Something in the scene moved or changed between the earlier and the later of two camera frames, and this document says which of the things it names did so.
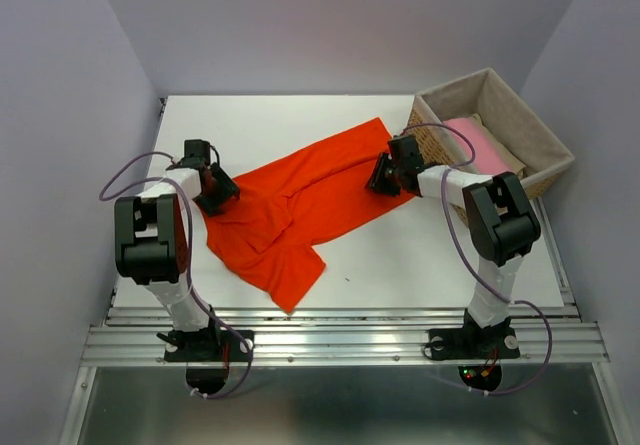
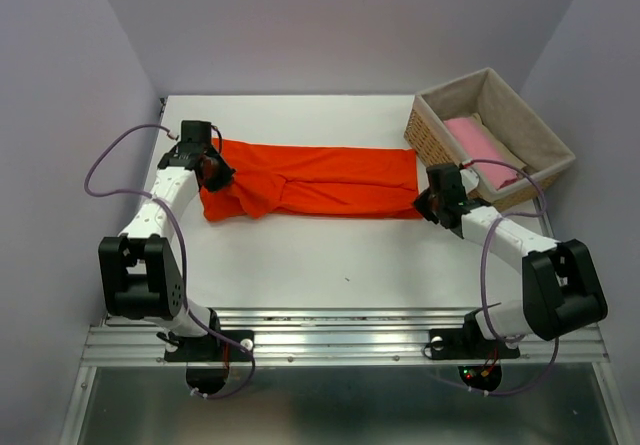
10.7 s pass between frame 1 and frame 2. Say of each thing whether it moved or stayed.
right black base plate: stayed
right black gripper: moved
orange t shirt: moved
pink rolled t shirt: stayed
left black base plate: stayed
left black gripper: moved
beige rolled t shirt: stayed
